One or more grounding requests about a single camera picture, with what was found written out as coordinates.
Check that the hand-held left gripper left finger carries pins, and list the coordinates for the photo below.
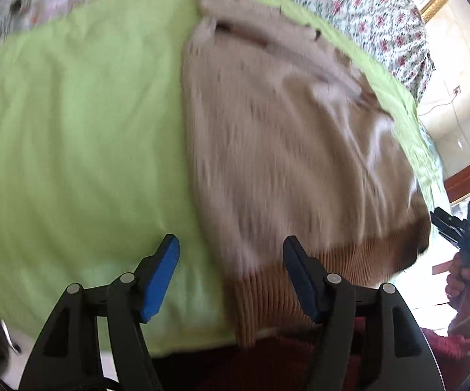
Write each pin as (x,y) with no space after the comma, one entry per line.
(161,281)

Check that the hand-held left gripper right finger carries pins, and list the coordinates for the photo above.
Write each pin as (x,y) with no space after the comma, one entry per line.
(302,283)

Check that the person's right hand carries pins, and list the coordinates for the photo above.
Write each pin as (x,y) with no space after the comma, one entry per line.
(463,285)

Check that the reddish wooden furniture edge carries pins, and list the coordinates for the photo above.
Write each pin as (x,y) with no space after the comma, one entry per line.
(469,177)

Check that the light green blanket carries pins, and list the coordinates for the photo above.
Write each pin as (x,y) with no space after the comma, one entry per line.
(80,142)

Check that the person's red clothing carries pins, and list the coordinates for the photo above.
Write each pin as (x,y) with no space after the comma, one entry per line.
(259,366)

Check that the red floral bed sheet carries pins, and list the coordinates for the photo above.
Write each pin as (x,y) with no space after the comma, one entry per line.
(365,12)

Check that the beige knit sweater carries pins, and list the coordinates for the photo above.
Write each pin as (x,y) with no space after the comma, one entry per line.
(284,150)

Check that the person's right forearm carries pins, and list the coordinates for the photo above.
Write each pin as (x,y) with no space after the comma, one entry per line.
(468,319)

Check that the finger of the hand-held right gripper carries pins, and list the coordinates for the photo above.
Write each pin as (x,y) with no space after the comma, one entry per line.
(447,224)

